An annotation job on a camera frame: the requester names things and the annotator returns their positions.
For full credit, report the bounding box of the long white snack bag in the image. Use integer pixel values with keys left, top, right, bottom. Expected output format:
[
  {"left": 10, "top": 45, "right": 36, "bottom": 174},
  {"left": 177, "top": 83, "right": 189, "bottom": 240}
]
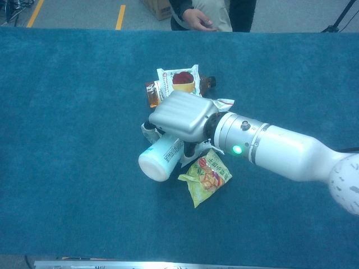
[{"left": 179, "top": 98, "right": 236, "bottom": 169}]

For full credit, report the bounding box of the yellow-green chip bag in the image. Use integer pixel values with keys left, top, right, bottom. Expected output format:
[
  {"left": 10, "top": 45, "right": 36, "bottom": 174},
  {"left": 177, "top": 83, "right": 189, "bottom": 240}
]
[{"left": 178, "top": 148, "right": 233, "bottom": 208}]

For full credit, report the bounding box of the aluminium frame rail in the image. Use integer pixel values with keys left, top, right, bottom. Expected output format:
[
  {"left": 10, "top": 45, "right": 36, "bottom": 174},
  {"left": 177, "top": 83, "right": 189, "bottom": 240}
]
[{"left": 33, "top": 260, "right": 284, "bottom": 269}]

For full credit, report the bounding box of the black tripod stand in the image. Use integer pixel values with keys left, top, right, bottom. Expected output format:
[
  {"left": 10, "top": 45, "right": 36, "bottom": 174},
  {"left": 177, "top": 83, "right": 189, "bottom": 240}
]
[{"left": 321, "top": 0, "right": 359, "bottom": 34}]

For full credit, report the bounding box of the blue felt table cloth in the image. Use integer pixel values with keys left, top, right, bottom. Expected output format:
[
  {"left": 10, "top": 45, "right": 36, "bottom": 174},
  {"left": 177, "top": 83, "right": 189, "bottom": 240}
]
[{"left": 0, "top": 27, "right": 359, "bottom": 263}]

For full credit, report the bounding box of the square white cake packet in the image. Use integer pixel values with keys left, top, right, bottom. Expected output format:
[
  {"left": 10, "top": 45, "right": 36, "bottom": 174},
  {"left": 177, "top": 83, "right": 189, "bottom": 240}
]
[{"left": 156, "top": 64, "right": 203, "bottom": 99}]

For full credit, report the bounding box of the person in dark jacket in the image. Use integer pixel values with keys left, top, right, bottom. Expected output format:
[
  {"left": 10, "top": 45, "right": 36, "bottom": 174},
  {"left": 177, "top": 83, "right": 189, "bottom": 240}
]
[{"left": 168, "top": 0, "right": 257, "bottom": 33}]

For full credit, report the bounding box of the clear water bottle green label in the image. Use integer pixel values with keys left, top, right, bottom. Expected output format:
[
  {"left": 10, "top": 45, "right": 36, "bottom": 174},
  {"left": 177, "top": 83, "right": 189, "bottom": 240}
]
[{"left": 141, "top": 123, "right": 162, "bottom": 145}]

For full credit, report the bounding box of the white milk drink bottle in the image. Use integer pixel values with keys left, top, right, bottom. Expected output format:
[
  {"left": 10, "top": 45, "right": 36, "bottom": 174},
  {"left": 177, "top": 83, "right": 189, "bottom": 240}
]
[{"left": 138, "top": 133, "right": 185, "bottom": 182}]

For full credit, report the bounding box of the cardboard box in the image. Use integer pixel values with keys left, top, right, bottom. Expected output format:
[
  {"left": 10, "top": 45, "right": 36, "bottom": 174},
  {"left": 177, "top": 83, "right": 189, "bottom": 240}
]
[{"left": 140, "top": 0, "right": 172, "bottom": 21}]

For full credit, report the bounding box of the brown tea bottle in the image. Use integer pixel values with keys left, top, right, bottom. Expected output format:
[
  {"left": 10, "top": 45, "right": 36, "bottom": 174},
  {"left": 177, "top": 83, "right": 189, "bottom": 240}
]
[{"left": 145, "top": 76, "right": 217, "bottom": 109}]

